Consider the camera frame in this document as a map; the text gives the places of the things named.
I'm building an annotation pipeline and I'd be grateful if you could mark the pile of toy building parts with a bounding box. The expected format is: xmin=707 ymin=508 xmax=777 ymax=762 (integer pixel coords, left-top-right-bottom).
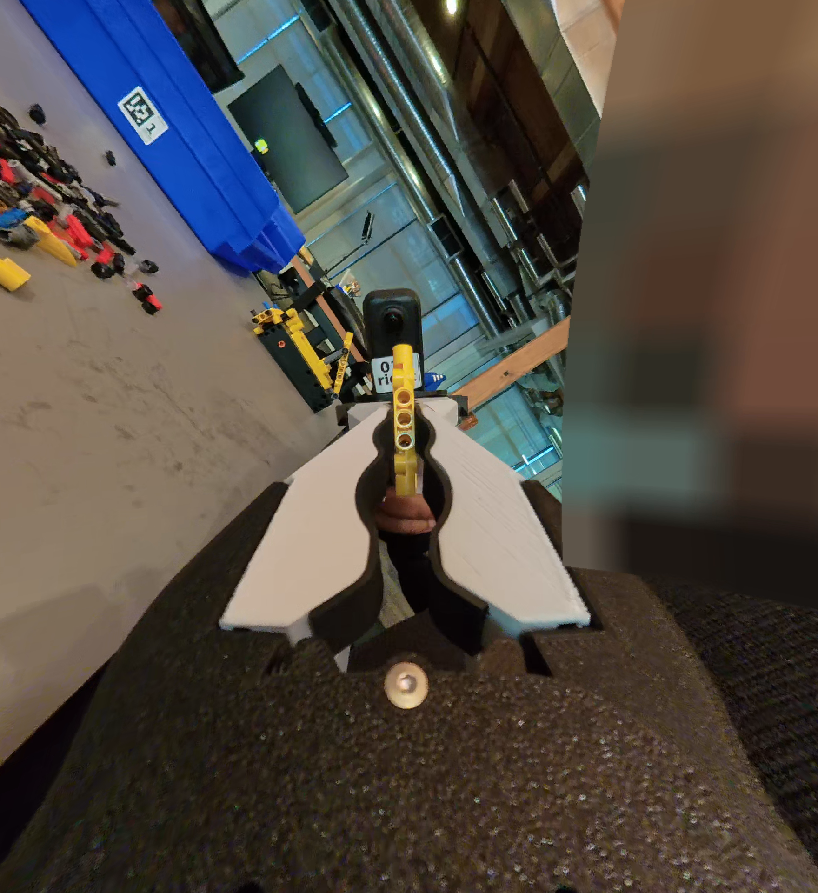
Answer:
xmin=0 ymin=87 xmax=138 ymax=293

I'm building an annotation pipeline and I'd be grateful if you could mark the person's right hand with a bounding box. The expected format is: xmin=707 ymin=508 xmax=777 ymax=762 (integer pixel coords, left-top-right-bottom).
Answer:
xmin=374 ymin=487 xmax=435 ymax=535

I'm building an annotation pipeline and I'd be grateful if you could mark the yellow and black toy assembly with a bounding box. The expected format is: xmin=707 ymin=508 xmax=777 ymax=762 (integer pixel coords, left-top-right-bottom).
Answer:
xmin=251 ymin=306 xmax=355 ymax=414

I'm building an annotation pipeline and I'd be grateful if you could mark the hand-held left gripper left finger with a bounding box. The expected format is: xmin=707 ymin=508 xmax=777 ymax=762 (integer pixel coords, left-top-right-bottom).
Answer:
xmin=219 ymin=405 xmax=392 ymax=672

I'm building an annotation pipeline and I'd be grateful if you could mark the dark wall screen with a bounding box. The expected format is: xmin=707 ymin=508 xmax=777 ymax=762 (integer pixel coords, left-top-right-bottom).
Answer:
xmin=226 ymin=65 xmax=350 ymax=215

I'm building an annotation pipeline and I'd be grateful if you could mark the yellow toy beam with holes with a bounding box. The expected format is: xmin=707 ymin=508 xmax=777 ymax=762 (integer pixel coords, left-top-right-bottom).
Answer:
xmin=391 ymin=344 xmax=425 ymax=498

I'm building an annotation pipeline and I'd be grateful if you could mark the person's right forearm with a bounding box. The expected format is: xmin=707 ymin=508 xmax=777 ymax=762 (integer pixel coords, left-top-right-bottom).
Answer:
xmin=385 ymin=532 xmax=445 ymax=616

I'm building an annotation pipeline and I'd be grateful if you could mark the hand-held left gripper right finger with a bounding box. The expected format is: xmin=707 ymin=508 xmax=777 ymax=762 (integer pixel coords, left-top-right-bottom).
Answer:
xmin=416 ymin=401 xmax=592 ymax=658

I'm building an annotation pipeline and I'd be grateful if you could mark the wooden ceiling beam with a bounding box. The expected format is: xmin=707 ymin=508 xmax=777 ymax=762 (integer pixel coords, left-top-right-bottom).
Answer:
xmin=452 ymin=316 xmax=572 ymax=413

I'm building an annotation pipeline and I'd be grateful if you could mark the silver ventilation duct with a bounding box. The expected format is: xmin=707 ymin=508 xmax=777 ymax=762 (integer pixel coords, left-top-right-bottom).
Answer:
xmin=325 ymin=0 xmax=521 ymax=339

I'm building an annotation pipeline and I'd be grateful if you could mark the blue plastic bin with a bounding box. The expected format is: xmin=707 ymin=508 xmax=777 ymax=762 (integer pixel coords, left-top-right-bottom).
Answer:
xmin=20 ymin=0 xmax=306 ymax=277

